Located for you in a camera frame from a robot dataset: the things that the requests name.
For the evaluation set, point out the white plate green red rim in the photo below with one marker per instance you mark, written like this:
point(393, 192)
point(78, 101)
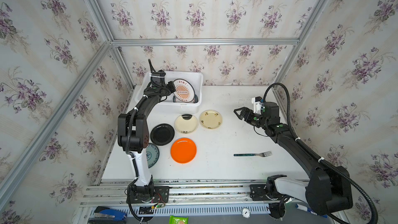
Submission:
point(176, 100)

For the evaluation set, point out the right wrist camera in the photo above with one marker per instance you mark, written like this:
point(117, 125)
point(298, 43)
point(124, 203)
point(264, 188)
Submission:
point(257, 104)

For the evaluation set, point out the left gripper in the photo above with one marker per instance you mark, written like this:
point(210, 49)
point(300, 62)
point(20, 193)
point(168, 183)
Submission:
point(169, 87)

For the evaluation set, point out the white plastic bin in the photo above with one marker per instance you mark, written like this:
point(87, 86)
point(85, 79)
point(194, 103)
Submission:
point(167, 106)

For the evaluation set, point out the blue stapler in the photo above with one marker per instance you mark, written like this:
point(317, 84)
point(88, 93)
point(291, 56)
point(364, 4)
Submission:
point(105, 215)

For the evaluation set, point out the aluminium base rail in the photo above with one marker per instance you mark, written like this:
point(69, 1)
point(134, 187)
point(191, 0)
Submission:
point(208, 196)

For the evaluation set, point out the teal patterned plate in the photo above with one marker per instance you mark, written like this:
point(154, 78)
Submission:
point(152, 153)

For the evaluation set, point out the fork with green handle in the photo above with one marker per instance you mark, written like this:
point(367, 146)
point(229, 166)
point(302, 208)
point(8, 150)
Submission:
point(262, 154)

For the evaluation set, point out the orange plate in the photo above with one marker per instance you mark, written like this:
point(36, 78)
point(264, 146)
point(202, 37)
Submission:
point(183, 150)

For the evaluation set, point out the green snack packet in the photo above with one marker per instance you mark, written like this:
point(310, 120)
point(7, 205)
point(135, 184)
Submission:
point(178, 220)

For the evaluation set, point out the cream plate with small motifs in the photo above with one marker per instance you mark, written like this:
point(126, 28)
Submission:
point(210, 119)

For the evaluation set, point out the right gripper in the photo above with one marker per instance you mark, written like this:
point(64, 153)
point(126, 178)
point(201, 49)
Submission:
point(251, 116)

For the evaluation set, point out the small round gauge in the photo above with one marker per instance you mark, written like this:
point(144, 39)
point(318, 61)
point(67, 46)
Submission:
point(245, 212)

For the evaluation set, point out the cream plate with black patch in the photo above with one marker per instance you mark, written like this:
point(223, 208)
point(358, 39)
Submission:
point(186, 124)

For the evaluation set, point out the blue white marker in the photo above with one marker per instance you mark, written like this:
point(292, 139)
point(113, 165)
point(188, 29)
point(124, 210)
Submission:
point(308, 210)

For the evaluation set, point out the white plate with sunburst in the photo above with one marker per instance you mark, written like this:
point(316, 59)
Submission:
point(184, 91)

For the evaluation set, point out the black round plate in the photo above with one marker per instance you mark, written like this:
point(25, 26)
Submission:
point(162, 134)

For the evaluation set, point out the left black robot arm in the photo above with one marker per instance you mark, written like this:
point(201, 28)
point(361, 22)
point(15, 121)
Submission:
point(133, 138)

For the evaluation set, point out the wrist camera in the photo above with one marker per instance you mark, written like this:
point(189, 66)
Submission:
point(257, 104)
point(158, 77)

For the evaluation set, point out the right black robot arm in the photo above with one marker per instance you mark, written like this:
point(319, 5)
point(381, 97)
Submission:
point(328, 189)

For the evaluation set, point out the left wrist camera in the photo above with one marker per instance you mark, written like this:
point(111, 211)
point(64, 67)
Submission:
point(158, 77)

